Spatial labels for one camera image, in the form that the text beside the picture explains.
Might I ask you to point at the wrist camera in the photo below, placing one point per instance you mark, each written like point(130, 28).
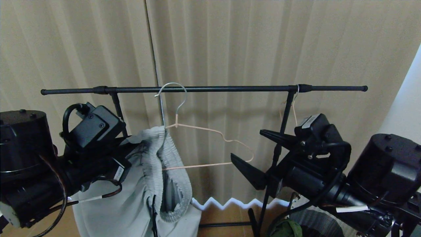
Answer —
point(95, 126)
point(315, 131)

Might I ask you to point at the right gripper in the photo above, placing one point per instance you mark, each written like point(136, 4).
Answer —
point(306, 181)

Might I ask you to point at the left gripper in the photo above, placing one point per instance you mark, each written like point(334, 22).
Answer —
point(88, 171)

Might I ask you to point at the pale grey shorts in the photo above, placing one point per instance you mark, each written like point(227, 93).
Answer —
point(131, 207)

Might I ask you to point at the pink clothes hanger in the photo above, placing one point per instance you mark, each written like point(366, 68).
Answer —
point(294, 113)
point(176, 120)

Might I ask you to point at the white laundry basket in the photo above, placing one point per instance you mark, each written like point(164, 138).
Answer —
point(322, 223)

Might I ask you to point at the black clothes rack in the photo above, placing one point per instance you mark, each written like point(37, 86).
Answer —
point(230, 89)

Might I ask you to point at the beige curtain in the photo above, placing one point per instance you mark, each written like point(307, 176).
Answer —
point(246, 39)

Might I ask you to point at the green garment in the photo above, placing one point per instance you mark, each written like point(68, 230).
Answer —
point(286, 228)

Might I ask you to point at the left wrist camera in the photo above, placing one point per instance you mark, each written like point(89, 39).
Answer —
point(95, 126)

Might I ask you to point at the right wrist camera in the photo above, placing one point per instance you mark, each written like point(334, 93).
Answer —
point(315, 131)

